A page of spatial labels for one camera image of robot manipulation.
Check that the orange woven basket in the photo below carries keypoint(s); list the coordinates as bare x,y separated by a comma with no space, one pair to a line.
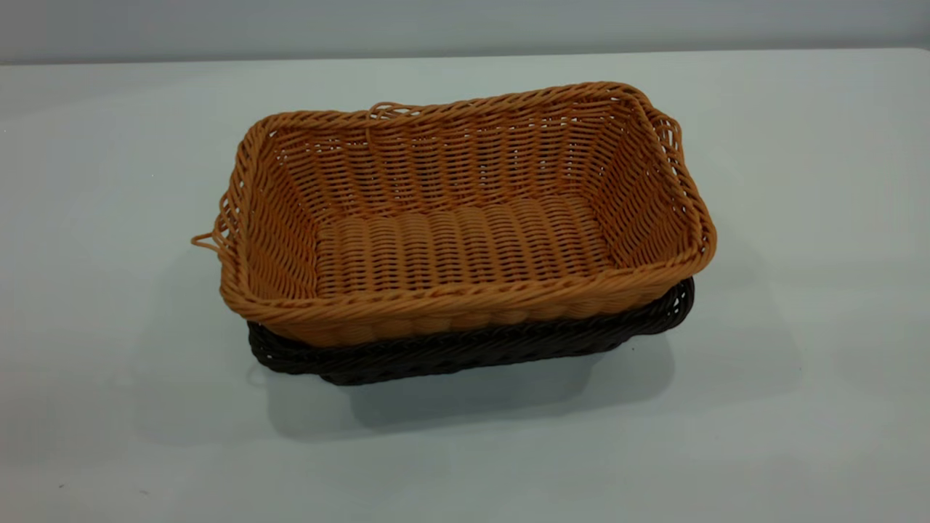
465,240

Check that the dark brown woven basket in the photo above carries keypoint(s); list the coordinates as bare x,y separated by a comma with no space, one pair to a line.
465,349

